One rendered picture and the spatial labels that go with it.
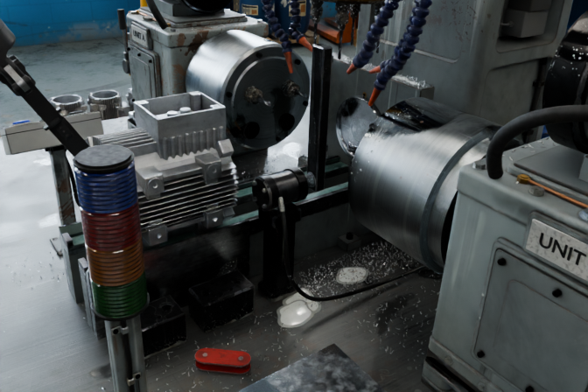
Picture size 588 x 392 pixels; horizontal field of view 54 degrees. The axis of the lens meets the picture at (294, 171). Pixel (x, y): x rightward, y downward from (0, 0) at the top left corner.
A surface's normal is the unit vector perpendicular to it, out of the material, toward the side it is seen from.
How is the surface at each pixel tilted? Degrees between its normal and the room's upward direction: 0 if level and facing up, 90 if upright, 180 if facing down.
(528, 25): 90
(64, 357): 0
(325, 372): 0
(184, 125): 90
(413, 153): 47
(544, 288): 90
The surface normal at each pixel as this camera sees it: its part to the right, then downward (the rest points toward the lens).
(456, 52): -0.81, 0.23
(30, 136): 0.55, 0.02
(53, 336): 0.04, -0.90
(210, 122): 0.57, 0.37
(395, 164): -0.70, -0.22
